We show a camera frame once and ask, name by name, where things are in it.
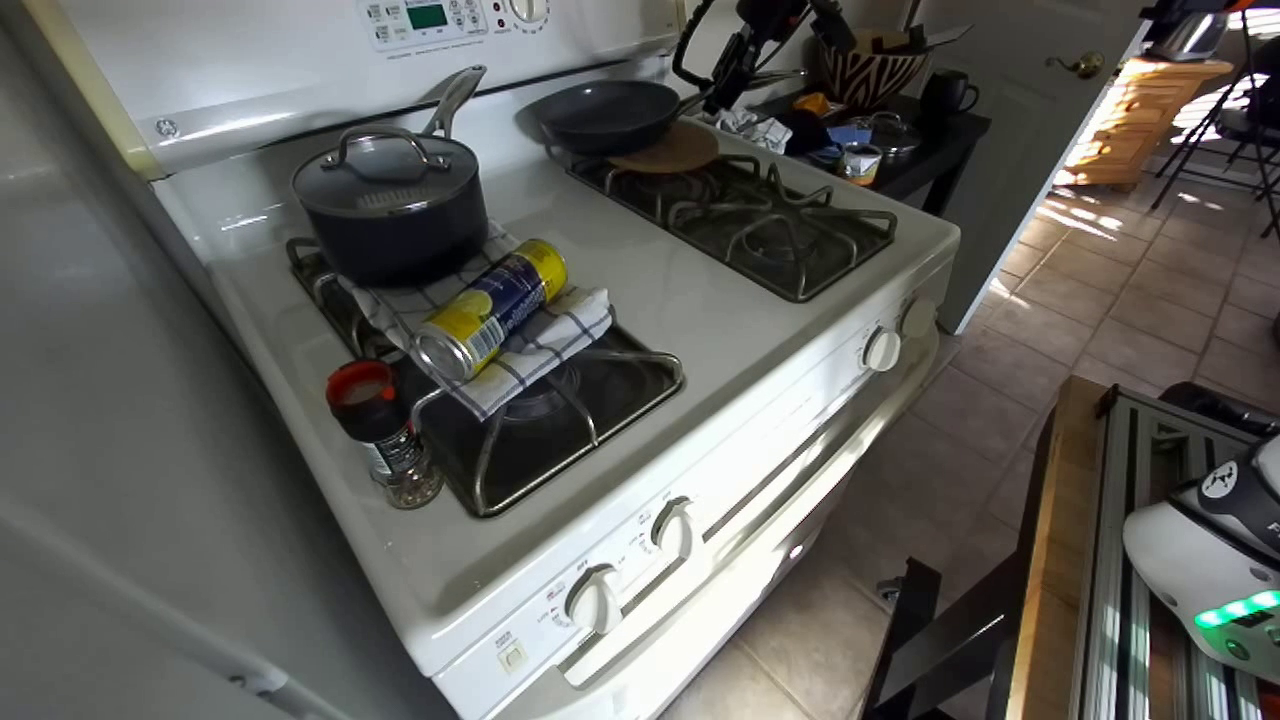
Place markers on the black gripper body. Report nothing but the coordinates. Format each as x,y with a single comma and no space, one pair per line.
784,17

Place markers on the dark nonstick frying pan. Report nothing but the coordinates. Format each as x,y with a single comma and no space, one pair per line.
600,118

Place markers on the white stove knob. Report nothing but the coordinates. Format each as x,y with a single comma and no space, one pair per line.
591,599
883,351
670,527

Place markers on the white gas stove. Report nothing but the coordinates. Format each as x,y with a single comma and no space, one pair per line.
745,402

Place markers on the round wooden trivet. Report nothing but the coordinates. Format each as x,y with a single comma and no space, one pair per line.
670,149

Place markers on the zebra pattern basket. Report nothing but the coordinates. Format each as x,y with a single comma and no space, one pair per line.
875,72

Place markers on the white and blue cup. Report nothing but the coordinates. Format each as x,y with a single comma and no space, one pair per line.
861,163

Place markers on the black mug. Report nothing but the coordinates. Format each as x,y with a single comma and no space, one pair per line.
949,94

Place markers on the black burner grate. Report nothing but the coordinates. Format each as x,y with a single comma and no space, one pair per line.
826,247
627,380

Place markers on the oven control panel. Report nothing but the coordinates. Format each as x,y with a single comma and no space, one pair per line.
454,17

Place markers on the brass door knob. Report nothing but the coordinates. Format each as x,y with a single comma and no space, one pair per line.
1080,61

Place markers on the gray door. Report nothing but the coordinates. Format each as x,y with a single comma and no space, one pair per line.
1042,185

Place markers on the white striped dish towel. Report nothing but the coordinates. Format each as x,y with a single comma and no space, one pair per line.
555,351

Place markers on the yellow and blue can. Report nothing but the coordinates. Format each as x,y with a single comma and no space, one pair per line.
484,312

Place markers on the glass pot lid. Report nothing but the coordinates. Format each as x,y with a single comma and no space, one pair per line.
385,163

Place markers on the black tripod stand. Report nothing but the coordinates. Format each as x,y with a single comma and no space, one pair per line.
1247,126

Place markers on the spice jar with red lid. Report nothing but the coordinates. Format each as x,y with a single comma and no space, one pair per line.
364,402

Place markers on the wooden board edge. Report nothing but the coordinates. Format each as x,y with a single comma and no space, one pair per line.
1060,534

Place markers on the black metal stand legs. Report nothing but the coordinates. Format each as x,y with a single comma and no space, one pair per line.
935,640

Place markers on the white device with green light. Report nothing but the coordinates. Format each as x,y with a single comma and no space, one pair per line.
1200,560

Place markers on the gray refrigerator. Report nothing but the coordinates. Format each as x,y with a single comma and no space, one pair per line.
120,441

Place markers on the metal rail frame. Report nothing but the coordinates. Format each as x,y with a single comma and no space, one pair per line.
1133,640

